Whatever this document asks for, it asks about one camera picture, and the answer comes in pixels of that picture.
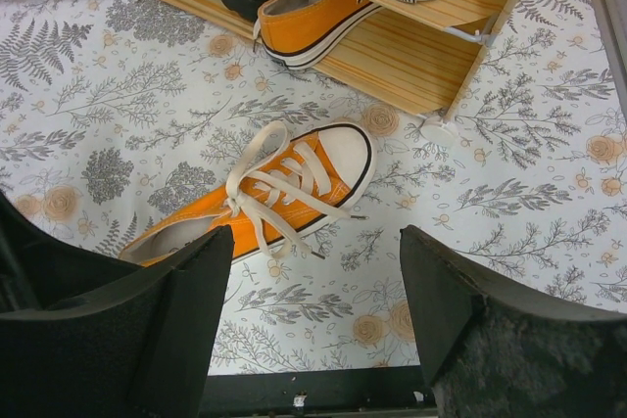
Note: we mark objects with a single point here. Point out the orange sneaker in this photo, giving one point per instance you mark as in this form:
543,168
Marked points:
281,190
300,33

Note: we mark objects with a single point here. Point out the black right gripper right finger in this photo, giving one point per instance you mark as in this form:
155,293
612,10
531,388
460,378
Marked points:
489,346

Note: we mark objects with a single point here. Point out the wooden shoe cabinet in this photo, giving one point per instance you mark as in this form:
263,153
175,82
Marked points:
418,57

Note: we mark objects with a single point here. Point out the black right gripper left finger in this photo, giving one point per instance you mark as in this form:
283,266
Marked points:
86,335

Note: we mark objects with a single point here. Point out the aluminium rail frame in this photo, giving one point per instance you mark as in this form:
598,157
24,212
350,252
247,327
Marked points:
373,392

